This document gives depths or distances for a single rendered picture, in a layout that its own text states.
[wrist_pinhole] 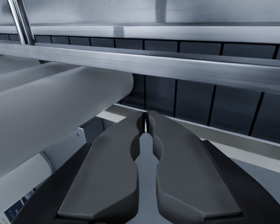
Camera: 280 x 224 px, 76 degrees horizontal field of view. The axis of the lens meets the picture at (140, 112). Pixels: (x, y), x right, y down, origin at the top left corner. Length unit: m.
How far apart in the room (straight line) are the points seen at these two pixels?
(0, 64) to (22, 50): 0.12
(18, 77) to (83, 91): 0.08
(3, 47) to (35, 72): 0.04
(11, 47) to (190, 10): 0.19
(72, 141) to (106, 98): 0.22
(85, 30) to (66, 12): 0.10
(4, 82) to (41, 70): 0.04
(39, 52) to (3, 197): 0.39
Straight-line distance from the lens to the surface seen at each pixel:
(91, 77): 0.17
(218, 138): 0.18
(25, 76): 0.21
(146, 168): 0.37
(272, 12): 0.22
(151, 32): 0.20
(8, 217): 0.90
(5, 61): 0.32
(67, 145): 0.41
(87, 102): 0.16
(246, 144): 0.18
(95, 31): 0.24
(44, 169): 0.53
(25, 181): 0.52
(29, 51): 0.19
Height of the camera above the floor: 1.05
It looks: 48 degrees down
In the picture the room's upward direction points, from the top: 130 degrees counter-clockwise
